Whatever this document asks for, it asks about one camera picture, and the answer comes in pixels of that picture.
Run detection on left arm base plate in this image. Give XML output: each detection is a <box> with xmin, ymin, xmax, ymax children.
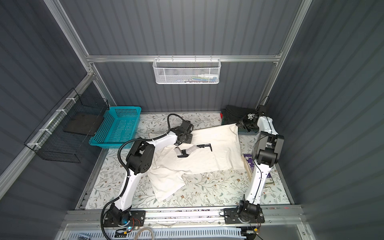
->
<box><xmin>103</xmin><ymin>210</ymin><xmax>146</xmax><ymax>228</ymax></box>

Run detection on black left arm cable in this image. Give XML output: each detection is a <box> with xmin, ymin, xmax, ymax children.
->
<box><xmin>99</xmin><ymin>113</ymin><xmax>185</xmax><ymax>240</ymax></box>

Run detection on black wire wall basket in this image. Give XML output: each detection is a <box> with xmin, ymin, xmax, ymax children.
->
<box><xmin>24</xmin><ymin>89</ymin><xmax>109</xmax><ymax>164</ymax></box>

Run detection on teal plastic laundry basket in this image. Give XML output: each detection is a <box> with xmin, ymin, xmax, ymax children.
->
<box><xmin>89</xmin><ymin>106</ymin><xmax>142</xmax><ymax>149</ymax></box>

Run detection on items in mesh basket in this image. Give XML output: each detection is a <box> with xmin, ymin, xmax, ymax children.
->
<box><xmin>173</xmin><ymin>74</ymin><xmax>219</xmax><ymax>84</ymax></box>

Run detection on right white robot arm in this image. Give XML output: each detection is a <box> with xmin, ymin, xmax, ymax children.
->
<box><xmin>238</xmin><ymin>105</ymin><xmax>285</xmax><ymax>223</ymax></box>

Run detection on white vented cable duct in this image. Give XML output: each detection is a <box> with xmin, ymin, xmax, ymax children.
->
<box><xmin>67</xmin><ymin>227</ymin><xmax>250</xmax><ymax>240</ymax></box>

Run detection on aluminium frame rail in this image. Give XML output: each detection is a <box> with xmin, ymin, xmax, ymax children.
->
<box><xmin>86</xmin><ymin>55</ymin><xmax>281</xmax><ymax>63</ymax></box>

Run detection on white t shirt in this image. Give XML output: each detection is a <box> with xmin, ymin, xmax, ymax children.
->
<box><xmin>147</xmin><ymin>124</ymin><xmax>244</xmax><ymax>201</ymax></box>

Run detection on black pad in wire basket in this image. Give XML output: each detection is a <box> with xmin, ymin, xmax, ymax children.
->
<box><xmin>64</xmin><ymin>113</ymin><xmax>104</xmax><ymax>137</ymax></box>

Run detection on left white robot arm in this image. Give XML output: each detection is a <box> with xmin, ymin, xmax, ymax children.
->
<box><xmin>106</xmin><ymin>120</ymin><xmax>194</xmax><ymax>214</ymax></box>

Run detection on white mesh wall basket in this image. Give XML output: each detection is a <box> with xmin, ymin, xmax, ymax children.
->
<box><xmin>153</xmin><ymin>61</ymin><xmax>222</xmax><ymax>85</ymax></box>

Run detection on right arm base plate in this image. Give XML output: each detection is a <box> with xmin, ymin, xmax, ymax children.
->
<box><xmin>224</xmin><ymin>206</ymin><xmax>265</xmax><ymax>225</ymax></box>

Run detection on purple printed book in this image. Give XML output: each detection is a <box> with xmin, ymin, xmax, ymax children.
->
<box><xmin>243</xmin><ymin>154</ymin><xmax>275</xmax><ymax>184</ymax></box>

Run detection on folded dark t shirt stack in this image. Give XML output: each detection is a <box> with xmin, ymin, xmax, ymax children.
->
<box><xmin>221</xmin><ymin>105</ymin><xmax>255</xmax><ymax>125</ymax></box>

